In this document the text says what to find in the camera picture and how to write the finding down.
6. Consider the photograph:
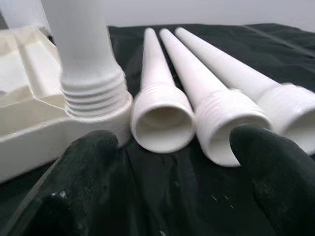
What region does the white plastic children tabletop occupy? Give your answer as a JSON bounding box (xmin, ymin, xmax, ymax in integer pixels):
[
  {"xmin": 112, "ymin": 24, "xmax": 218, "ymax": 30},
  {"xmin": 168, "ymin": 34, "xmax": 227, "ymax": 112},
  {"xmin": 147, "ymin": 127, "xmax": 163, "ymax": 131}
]
[{"xmin": 0, "ymin": 24, "xmax": 133, "ymax": 184}]

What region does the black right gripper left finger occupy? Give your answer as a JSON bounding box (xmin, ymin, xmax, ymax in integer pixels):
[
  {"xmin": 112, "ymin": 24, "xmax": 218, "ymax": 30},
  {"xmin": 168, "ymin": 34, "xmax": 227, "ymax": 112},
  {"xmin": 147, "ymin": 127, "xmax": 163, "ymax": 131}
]
[{"xmin": 0, "ymin": 129, "xmax": 138, "ymax": 236}]

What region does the black cloth table cover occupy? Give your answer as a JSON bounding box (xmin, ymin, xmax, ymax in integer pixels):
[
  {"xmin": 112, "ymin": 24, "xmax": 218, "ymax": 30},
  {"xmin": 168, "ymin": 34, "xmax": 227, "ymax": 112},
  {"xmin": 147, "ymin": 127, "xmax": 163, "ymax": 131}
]
[{"xmin": 0, "ymin": 23, "xmax": 315, "ymax": 236}]

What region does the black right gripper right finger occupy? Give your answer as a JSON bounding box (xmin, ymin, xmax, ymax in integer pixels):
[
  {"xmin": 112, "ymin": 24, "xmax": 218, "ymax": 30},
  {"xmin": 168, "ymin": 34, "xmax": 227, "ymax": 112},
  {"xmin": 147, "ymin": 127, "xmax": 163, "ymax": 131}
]
[{"xmin": 229, "ymin": 125, "xmax": 315, "ymax": 236}]

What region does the white plastic table leg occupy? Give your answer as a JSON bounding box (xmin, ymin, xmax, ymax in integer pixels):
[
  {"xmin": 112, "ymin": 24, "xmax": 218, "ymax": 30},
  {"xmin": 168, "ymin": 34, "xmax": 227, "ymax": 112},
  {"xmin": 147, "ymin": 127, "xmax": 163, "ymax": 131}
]
[
  {"xmin": 175, "ymin": 27, "xmax": 315, "ymax": 156},
  {"xmin": 40, "ymin": 0, "xmax": 127, "ymax": 121},
  {"xmin": 130, "ymin": 27, "xmax": 195, "ymax": 153},
  {"xmin": 158, "ymin": 28, "xmax": 273, "ymax": 168}
]

